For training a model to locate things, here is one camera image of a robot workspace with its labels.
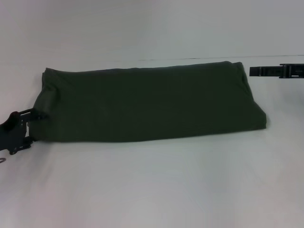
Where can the dark green shirt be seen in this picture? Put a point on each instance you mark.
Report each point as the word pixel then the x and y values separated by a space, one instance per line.
pixel 147 102

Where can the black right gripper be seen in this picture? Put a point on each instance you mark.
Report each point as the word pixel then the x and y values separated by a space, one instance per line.
pixel 292 71

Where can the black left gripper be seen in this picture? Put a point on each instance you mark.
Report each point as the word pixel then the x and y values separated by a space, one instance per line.
pixel 13 135

